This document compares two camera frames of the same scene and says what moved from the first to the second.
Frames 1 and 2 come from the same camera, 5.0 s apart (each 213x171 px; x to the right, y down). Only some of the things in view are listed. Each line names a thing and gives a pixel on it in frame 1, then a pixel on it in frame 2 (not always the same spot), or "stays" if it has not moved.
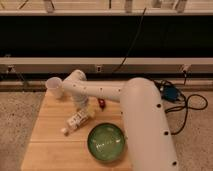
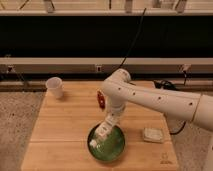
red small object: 101,103 stays
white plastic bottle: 76,120 to 101,132
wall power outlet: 98,68 stays
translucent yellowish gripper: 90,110 to 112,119
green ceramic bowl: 106,141 stays
